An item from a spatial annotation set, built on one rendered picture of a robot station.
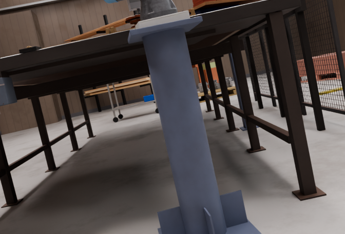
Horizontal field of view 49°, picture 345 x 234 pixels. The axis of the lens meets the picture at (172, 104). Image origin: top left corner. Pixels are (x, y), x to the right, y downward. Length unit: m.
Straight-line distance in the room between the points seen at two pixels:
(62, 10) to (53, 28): 0.66
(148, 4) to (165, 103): 0.38
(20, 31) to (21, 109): 2.27
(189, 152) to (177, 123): 0.12
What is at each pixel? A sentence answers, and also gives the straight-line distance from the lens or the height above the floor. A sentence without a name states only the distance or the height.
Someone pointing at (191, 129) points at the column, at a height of 0.46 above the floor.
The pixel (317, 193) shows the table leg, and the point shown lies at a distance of 1.91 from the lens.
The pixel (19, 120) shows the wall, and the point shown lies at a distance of 12.03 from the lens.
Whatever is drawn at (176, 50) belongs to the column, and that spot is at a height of 0.77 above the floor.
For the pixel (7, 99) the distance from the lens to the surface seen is 1.81.
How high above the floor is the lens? 0.69
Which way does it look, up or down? 5 degrees down
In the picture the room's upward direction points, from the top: 12 degrees counter-clockwise
